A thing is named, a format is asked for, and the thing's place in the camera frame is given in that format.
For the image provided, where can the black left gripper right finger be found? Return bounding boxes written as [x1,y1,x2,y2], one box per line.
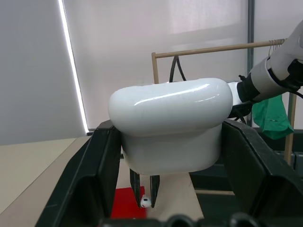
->
[221,119,303,227]

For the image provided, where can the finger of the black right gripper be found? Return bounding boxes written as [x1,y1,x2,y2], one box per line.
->
[149,175,162,209]
[129,168,143,209]

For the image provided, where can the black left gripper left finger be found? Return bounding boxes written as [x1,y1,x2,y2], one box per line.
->
[35,120,123,227]

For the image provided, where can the white earbud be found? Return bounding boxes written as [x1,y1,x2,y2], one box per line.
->
[140,194,152,209]

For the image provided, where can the white wrist housing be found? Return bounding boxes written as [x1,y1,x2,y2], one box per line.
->
[108,78,234,175]

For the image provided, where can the red flat mat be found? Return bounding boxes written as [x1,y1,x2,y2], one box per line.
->
[111,186,149,219]

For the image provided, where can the green garment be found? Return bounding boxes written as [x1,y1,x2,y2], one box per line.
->
[251,94,295,140]

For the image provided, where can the wooden clothes rack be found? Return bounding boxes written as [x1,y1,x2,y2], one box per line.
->
[151,38,297,196]

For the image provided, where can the black hanger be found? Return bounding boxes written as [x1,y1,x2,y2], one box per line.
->
[169,56,187,83]

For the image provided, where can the metal wire hangers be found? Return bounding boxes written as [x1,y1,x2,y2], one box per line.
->
[268,38,287,57]

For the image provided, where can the grey window frame post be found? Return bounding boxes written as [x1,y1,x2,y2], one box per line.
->
[247,0,256,71]

